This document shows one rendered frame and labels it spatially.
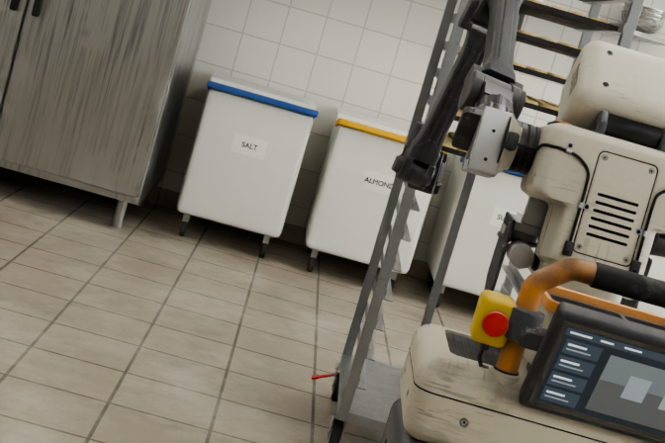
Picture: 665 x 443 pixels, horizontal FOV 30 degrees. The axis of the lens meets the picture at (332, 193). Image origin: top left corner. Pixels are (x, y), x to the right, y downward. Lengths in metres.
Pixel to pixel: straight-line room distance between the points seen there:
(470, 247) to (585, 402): 4.26
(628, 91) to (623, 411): 0.60
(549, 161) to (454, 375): 0.47
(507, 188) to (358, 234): 0.74
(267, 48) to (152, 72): 1.03
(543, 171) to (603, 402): 0.47
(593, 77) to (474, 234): 3.90
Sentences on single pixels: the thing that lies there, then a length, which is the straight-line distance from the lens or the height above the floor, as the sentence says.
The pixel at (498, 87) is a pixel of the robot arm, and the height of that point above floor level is 1.19.
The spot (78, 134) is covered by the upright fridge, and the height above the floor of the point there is 0.39.
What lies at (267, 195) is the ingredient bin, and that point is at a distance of 5.93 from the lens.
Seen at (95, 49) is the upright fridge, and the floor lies 0.78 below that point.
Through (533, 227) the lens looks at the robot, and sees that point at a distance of 2.25.
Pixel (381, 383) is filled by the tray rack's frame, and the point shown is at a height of 0.15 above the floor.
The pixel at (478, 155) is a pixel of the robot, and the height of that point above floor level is 1.07.
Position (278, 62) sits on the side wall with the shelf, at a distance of 6.52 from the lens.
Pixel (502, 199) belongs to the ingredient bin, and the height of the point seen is 0.61.
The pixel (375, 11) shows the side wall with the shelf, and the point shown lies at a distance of 6.51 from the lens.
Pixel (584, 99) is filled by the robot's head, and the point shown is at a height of 1.21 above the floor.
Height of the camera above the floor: 1.23
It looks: 8 degrees down
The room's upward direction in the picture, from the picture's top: 16 degrees clockwise
